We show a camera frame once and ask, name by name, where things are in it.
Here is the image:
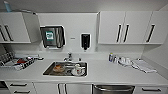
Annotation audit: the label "stainless steel dishwasher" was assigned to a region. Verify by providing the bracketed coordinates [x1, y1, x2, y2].
[92, 83, 136, 94]

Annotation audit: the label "black soap dispenser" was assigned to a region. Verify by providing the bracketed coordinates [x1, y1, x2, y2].
[80, 32, 92, 52]

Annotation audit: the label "chrome sink faucet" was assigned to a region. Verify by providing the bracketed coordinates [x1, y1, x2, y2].
[63, 51, 75, 64]

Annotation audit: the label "white mug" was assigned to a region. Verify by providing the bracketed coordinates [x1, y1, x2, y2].
[71, 63, 85, 77]

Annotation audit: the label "blue dish soap bottle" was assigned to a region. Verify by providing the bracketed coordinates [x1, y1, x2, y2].
[108, 52, 115, 64]

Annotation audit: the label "stainless steel sink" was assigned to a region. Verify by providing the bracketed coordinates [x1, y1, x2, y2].
[42, 60, 90, 79]

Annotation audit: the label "orange bowl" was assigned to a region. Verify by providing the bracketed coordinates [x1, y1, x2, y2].
[53, 64, 66, 73]

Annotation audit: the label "steel paper towel dispenser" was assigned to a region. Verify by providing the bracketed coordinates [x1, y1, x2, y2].
[39, 25, 67, 51]

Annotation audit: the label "white two-door base cabinet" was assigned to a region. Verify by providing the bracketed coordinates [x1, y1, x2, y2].
[33, 82, 94, 94]

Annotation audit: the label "white cloth towel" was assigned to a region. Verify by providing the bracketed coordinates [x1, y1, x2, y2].
[130, 58, 158, 75]

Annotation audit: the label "dish rack with dishes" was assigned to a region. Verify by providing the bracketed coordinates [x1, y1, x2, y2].
[0, 49, 45, 71]

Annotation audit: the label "white drawer unit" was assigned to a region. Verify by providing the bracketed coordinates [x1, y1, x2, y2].
[133, 85, 168, 94]
[5, 81, 38, 94]

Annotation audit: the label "light blue spray bottle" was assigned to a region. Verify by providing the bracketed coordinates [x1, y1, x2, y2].
[3, 0, 13, 14]

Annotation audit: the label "white wall cabinet black handles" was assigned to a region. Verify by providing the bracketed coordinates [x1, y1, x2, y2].
[96, 10, 168, 46]

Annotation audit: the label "white three-door wall cabinet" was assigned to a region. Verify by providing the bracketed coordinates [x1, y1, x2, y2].
[0, 11, 42, 45]

